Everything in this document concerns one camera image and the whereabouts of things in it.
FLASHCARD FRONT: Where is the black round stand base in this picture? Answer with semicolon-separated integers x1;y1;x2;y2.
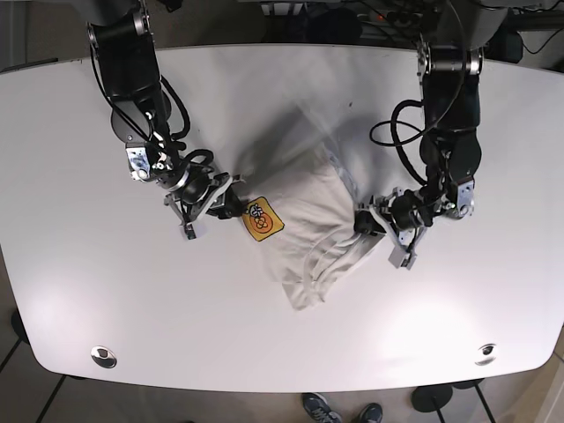
411;384;453;413

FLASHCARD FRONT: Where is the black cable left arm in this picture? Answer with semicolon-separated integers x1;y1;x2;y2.
369;0;468;186

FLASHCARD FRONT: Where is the white T-shirt yellow patch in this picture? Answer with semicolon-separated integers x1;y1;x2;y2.
241;143;381;311

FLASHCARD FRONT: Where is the silver table grommet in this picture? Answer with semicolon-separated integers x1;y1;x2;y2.
474;344;498;367
91;345;117;369

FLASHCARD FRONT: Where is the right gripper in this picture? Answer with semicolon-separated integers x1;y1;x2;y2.
125;143;245;241

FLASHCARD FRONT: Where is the left silver table grommet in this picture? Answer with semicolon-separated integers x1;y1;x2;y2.
91;345;117;369

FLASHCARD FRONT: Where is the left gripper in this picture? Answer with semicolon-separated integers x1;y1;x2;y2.
353;178;475;270

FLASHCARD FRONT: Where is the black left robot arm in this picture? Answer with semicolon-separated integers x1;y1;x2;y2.
355;1;517;269

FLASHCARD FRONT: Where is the blue shoe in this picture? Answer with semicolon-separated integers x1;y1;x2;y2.
352;403;383;423
301;392;342;423

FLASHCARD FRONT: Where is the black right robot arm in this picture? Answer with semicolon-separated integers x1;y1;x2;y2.
85;1;244;240

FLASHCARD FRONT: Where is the right silver table grommet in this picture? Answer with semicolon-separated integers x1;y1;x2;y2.
474;344;498;367

